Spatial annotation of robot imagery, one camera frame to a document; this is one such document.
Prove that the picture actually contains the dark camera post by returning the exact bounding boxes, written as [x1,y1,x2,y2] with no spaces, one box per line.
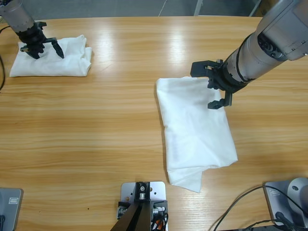
[112,182,152,231]

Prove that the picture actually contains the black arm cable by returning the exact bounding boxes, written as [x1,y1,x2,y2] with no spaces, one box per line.
[0,25,11,93]
[234,47,248,84]

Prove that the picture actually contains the white cord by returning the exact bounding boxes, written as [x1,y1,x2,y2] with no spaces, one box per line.
[158,0,169,15]

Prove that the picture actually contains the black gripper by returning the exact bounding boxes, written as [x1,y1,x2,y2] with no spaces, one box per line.
[206,63,247,110]
[16,22,64,60]

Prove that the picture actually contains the white mounting block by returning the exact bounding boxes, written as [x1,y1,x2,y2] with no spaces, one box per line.
[120,181,168,231]

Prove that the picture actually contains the cardboard box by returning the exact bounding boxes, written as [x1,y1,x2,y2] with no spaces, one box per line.
[256,0,274,17]

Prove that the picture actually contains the long black cable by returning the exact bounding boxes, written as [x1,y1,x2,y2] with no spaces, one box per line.
[214,185,308,231]

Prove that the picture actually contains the thin black cable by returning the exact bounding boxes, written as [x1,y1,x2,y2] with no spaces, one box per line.
[238,219,280,231]

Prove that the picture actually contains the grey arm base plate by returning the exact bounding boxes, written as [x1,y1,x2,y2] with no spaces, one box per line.
[263,177,308,228]
[0,187,24,231]

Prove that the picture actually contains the white metal leg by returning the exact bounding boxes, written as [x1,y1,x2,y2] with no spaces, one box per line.
[248,0,262,17]
[193,0,205,16]

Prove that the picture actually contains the white T-shirt with black print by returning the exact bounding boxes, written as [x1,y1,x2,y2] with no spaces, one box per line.
[155,76,239,193]

